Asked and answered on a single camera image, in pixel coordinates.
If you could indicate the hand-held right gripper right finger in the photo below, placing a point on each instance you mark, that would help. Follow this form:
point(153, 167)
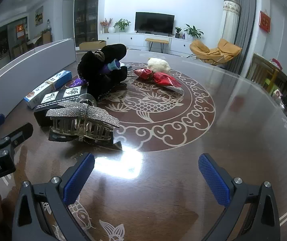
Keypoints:
point(213, 180)

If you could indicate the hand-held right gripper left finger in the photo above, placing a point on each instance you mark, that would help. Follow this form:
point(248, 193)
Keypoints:
point(79, 178)

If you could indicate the black printed box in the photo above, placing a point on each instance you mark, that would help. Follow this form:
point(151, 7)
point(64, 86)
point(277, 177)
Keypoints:
point(58, 96)

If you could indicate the blue and white medicine box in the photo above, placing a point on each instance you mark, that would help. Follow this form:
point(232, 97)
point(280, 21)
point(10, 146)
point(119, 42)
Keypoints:
point(46, 86)

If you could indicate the rhinestone hair claw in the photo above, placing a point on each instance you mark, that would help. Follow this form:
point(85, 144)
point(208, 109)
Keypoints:
point(83, 115)

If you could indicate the black velvet scrunchie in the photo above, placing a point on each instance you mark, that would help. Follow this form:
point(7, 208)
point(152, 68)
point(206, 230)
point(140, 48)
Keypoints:
point(100, 77)

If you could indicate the red foil bag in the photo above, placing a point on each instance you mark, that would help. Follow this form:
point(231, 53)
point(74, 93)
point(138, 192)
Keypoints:
point(158, 76)

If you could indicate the cream knit glove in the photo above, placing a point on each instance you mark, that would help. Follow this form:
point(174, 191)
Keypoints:
point(158, 65)

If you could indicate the brown patterned wooden desktop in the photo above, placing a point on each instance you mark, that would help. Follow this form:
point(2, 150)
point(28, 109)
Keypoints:
point(171, 180)

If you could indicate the grey partition board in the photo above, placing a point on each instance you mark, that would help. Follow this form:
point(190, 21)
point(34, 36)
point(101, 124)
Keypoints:
point(20, 72)

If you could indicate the red sign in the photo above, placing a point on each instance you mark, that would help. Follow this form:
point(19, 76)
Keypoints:
point(20, 31)

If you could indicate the clear water bottle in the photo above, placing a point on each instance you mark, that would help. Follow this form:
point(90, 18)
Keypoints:
point(50, 25)

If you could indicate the cardboard box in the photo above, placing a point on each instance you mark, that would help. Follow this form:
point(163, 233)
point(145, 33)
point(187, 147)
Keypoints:
point(92, 45)

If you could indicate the yellow lounge chair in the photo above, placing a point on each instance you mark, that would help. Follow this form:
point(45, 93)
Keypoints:
point(224, 47)

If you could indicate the dark glass display cabinet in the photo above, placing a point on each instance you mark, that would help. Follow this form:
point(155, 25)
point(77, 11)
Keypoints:
point(87, 12)

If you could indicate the white round vase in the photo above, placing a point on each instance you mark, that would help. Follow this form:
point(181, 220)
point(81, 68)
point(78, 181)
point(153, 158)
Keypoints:
point(111, 30)

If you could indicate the red flower arrangement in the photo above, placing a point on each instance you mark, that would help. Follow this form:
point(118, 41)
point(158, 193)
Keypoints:
point(105, 23)

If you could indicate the white television cabinet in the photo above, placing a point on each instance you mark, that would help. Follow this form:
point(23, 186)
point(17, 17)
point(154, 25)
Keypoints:
point(133, 40)

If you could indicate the large leafy potted plant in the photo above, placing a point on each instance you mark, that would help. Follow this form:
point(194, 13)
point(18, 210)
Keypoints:
point(193, 31)

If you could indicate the wooden bench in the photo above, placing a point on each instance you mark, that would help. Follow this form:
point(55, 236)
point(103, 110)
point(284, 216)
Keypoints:
point(157, 40)

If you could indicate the small green potted plant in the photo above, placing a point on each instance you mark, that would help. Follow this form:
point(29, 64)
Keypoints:
point(178, 31)

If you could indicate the bushy green potted plant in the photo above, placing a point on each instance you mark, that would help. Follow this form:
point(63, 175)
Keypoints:
point(122, 24)

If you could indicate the grey curtain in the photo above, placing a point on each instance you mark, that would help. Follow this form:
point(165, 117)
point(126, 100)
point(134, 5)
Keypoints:
point(244, 25)

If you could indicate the cream covered standing air conditioner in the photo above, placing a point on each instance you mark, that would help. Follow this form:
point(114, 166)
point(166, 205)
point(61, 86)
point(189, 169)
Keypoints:
point(230, 22)

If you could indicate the black television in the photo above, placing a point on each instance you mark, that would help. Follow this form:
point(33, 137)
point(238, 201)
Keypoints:
point(154, 22)

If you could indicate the framed wall painting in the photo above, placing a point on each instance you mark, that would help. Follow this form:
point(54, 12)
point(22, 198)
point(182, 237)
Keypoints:
point(39, 15)

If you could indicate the red wall hanging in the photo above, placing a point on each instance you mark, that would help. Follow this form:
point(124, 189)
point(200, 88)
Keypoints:
point(264, 21)

